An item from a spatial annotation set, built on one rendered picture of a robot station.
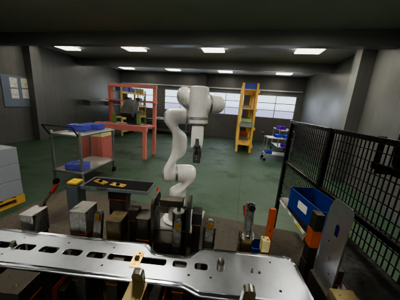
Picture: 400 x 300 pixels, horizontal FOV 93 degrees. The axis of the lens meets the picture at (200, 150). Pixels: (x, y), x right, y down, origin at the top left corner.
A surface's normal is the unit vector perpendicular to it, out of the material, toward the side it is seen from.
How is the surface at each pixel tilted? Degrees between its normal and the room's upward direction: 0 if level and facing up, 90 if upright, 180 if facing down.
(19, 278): 0
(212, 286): 0
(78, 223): 90
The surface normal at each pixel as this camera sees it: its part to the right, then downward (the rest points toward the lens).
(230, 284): 0.07, -0.97
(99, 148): -0.19, 0.21
